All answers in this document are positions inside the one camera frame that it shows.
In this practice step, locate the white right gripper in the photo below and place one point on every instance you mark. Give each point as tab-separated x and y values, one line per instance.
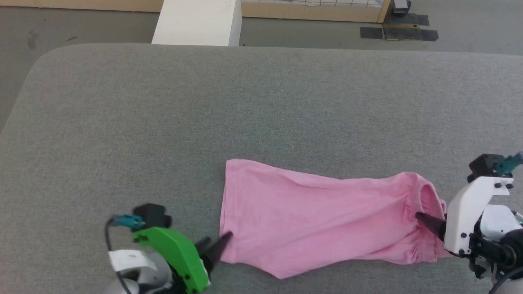
463	216

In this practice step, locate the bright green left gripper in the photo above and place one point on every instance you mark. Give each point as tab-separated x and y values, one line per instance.
179	253

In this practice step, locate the pink garment with elastic waistband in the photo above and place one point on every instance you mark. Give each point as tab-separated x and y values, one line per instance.
310	216

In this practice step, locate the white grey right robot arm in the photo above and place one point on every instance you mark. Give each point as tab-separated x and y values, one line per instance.
496	222

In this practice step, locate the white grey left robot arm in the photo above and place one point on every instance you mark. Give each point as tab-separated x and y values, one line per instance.
135	263

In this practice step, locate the grey fabric sofa cushion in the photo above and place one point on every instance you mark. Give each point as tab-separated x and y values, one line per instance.
204	114

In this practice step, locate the large black floor tape patch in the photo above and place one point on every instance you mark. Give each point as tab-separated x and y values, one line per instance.
410	32

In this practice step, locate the small black floor tape patch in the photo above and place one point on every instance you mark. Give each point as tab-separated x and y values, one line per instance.
371	33

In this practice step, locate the black caster foot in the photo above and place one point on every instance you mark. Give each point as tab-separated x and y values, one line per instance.
401	6

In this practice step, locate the white rectangular pillar box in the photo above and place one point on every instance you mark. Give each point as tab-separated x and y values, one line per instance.
196	22

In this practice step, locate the light wooden baseboard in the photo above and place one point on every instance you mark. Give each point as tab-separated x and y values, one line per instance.
81	5

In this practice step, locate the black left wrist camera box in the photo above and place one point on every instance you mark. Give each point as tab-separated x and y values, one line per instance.
151	215

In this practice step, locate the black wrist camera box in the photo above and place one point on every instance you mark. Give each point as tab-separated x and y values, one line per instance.
151	215
486	164

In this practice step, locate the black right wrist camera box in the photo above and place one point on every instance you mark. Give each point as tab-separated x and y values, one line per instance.
486	164

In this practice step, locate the light wooden partition frame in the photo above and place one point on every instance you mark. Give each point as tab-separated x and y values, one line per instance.
318	13

